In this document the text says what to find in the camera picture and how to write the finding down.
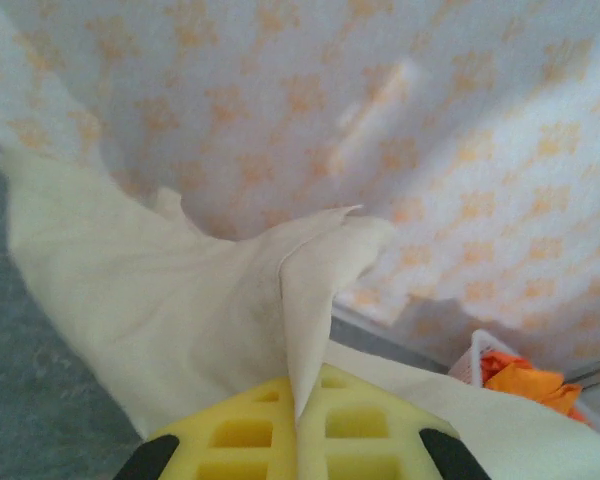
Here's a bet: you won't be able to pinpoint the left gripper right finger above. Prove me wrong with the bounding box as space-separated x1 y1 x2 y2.
298 363 492 480

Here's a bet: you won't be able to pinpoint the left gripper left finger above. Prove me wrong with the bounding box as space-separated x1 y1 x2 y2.
119 376 300 480

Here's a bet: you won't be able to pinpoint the red-orange shorts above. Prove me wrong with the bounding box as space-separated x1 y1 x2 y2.
481 349 519 376

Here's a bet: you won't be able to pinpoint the beige shorts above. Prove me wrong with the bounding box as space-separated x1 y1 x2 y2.
2 147 600 480

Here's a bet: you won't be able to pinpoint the light orange shorts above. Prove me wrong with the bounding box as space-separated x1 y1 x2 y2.
484 358 590 426

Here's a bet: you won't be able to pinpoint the white plastic basket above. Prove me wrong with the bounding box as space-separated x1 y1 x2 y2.
448 329 600 432

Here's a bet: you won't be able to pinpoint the aluminium rail along wall foot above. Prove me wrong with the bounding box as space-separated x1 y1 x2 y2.
329 304 454 374

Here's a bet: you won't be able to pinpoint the aluminium side rail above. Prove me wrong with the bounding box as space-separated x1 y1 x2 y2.
562 352 600 392

